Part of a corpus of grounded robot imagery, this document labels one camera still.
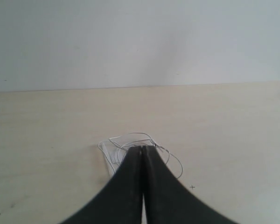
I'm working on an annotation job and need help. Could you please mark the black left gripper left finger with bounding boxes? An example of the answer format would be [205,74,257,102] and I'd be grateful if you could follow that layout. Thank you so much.
[62,146,143,224]

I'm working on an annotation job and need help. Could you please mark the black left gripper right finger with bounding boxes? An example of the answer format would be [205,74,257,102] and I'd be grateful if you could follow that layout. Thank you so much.
[142,146,234,224]

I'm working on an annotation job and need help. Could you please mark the white wired earphones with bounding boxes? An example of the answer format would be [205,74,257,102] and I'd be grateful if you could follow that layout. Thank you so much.
[98,132,184,180]

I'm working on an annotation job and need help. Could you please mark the clear plastic storage box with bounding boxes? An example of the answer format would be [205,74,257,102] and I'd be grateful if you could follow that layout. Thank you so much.
[98,140,129,177]

